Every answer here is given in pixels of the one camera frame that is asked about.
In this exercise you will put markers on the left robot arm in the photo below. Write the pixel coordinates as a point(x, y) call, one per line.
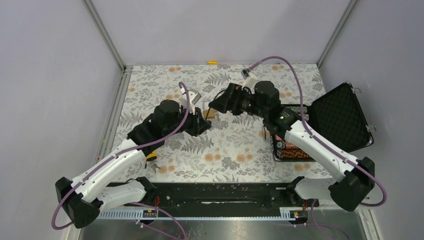
point(84, 197)

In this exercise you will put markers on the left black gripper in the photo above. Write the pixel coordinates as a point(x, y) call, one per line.
point(199, 124)

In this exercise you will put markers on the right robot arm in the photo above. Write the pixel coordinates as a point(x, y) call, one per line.
point(351, 178)

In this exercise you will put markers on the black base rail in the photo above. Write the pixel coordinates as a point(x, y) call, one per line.
point(220, 200)

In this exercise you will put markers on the floral table mat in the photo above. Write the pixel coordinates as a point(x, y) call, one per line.
point(236, 148)

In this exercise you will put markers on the brass long-shackle padlock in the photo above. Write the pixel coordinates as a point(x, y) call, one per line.
point(209, 114)

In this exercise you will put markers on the yellow padlock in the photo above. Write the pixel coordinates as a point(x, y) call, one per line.
point(151, 157)

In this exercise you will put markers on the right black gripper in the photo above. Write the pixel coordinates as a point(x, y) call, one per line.
point(230, 101)

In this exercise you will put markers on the black poker chip case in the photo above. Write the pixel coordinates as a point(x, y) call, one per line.
point(338, 117)

